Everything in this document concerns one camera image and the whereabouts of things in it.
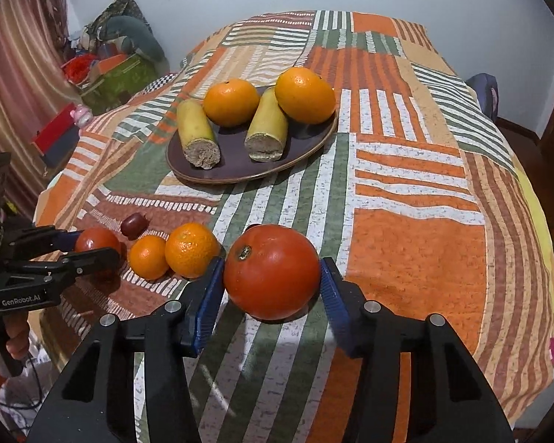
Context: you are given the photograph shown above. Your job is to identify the smaller red tomato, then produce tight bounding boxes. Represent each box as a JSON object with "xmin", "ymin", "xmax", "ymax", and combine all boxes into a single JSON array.
[{"xmin": 75, "ymin": 227, "xmax": 122, "ymax": 256}]

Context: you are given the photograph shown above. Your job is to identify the banana half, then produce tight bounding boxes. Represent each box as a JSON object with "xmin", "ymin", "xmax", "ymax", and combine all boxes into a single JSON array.
[
  {"xmin": 177, "ymin": 99, "xmax": 221, "ymax": 170},
  {"xmin": 244, "ymin": 88, "xmax": 289, "ymax": 162}
]

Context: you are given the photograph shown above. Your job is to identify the large red tomato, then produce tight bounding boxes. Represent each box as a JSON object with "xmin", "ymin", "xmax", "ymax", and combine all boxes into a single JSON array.
[{"xmin": 224, "ymin": 224, "xmax": 321, "ymax": 321}]

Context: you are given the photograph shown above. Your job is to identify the large orange with sticker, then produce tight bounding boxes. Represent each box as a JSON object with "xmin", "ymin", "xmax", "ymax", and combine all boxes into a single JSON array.
[{"xmin": 274, "ymin": 67, "xmax": 336, "ymax": 125}]

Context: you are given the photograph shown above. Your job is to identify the person's left hand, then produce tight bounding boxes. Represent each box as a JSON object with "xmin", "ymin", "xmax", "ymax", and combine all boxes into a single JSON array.
[{"xmin": 4, "ymin": 311, "xmax": 30, "ymax": 360}]

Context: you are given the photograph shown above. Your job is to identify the small mandarin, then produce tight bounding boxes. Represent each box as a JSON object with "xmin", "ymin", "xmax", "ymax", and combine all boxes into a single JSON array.
[
  {"xmin": 165, "ymin": 222, "xmax": 221, "ymax": 279},
  {"xmin": 128, "ymin": 235, "xmax": 169, "ymax": 281}
]

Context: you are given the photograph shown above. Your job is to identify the dark red small fruit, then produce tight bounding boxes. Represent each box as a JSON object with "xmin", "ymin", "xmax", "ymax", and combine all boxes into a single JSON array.
[{"xmin": 120, "ymin": 212, "xmax": 150, "ymax": 241}]

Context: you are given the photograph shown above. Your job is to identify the red book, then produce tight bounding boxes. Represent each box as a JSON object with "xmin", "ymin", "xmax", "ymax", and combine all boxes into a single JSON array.
[{"xmin": 32, "ymin": 103, "xmax": 79, "ymax": 155}]

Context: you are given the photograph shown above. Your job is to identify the pink doll toy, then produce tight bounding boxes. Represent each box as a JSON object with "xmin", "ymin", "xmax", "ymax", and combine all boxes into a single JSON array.
[{"xmin": 70, "ymin": 104, "xmax": 94, "ymax": 129}]

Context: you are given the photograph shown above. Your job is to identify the green patterned box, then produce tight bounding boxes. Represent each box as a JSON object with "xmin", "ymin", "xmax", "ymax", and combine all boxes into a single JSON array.
[{"xmin": 80, "ymin": 55, "xmax": 158, "ymax": 115}]

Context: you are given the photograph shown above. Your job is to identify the checkered black white cloth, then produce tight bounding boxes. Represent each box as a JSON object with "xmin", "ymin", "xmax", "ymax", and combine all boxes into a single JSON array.
[{"xmin": 142, "ymin": 73, "xmax": 177, "ymax": 94}]

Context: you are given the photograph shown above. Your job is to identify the striped patchwork bedspread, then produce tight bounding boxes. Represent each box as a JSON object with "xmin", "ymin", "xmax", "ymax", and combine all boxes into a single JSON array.
[{"xmin": 35, "ymin": 10, "xmax": 554, "ymax": 442}]

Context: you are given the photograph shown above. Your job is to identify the striped curtain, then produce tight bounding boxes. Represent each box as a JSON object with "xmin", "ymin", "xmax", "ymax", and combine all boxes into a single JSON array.
[{"xmin": 0, "ymin": 0, "xmax": 80, "ymax": 217}]

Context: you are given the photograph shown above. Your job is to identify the orange mandarin on plate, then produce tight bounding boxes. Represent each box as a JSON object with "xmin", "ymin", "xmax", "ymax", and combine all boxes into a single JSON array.
[{"xmin": 202, "ymin": 79, "xmax": 260, "ymax": 128}]

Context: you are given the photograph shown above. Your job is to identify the banana half on plate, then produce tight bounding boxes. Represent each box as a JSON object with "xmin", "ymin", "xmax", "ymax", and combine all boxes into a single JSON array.
[{"xmin": 244, "ymin": 88, "xmax": 289, "ymax": 162}]

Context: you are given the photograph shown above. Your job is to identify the dark purple round plate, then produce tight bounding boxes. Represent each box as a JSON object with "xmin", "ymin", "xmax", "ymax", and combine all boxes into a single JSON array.
[{"xmin": 167, "ymin": 87, "xmax": 337, "ymax": 185}]

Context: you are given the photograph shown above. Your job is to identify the blue bag beside bed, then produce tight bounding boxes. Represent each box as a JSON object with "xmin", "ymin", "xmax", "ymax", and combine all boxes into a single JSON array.
[{"xmin": 465, "ymin": 73, "xmax": 499, "ymax": 123}]

